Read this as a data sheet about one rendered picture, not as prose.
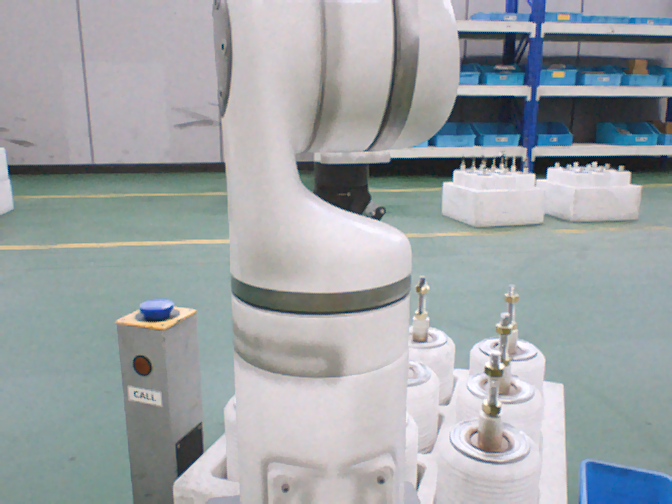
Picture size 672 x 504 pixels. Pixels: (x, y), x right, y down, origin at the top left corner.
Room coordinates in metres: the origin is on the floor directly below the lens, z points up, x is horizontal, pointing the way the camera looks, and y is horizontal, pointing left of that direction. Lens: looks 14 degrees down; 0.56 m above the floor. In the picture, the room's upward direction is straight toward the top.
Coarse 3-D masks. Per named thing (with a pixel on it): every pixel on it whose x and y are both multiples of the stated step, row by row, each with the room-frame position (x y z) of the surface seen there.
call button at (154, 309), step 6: (150, 300) 0.69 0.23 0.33; (156, 300) 0.69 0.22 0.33; (162, 300) 0.69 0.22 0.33; (168, 300) 0.69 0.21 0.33; (144, 306) 0.67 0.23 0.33; (150, 306) 0.67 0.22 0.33; (156, 306) 0.67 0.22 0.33; (162, 306) 0.67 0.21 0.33; (168, 306) 0.67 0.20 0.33; (144, 312) 0.66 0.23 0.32; (150, 312) 0.66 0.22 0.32; (156, 312) 0.66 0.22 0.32; (162, 312) 0.66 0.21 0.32; (168, 312) 0.67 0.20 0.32; (150, 318) 0.66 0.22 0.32; (156, 318) 0.66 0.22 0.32
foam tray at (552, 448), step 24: (456, 384) 0.77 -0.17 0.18; (552, 384) 0.76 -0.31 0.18; (552, 408) 0.69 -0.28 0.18; (552, 432) 0.63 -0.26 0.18; (216, 456) 0.58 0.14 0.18; (432, 456) 0.58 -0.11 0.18; (552, 456) 0.58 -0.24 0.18; (192, 480) 0.54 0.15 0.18; (216, 480) 0.54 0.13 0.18; (432, 480) 0.54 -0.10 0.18; (552, 480) 0.54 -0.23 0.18
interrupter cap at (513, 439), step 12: (468, 420) 0.53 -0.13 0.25; (456, 432) 0.51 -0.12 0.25; (468, 432) 0.51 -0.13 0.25; (504, 432) 0.51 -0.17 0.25; (516, 432) 0.51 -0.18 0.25; (456, 444) 0.49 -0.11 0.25; (468, 444) 0.49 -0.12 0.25; (480, 444) 0.49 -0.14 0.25; (504, 444) 0.49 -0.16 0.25; (516, 444) 0.49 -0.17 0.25; (528, 444) 0.49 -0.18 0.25; (468, 456) 0.47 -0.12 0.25; (480, 456) 0.47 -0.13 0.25; (492, 456) 0.47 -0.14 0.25; (504, 456) 0.47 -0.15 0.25; (516, 456) 0.47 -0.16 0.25
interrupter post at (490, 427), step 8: (480, 416) 0.50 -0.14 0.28; (488, 416) 0.49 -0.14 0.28; (496, 416) 0.49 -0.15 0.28; (480, 424) 0.50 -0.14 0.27; (488, 424) 0.49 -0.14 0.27; (496, 424) 0.49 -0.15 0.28; (480, 432) 0.49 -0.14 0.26; (488, 432) 0.49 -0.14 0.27; (496, 432) 0.49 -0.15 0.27; (480, 440) 0.49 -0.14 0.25; (488, 440) 0.49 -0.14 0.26; (496, 440) 0.49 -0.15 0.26
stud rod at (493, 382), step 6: (492, 354) 0.50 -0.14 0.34; (498, 354) 0.49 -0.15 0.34; (492, 360) 0.50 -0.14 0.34; (498, 360) 0.50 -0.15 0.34; (492, 366) 0.50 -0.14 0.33; (498, 366) 0.50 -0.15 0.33; (492, 378) 0.50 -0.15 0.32; (498, 378) 0.50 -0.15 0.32; (492, 384) 0.49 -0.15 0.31; (498, 384) 0.50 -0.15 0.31; (492, 390) 0.50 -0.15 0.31; (492, 396) 0.49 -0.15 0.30; (492, 402) 0.49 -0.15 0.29; (486, 414) 0.50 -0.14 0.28
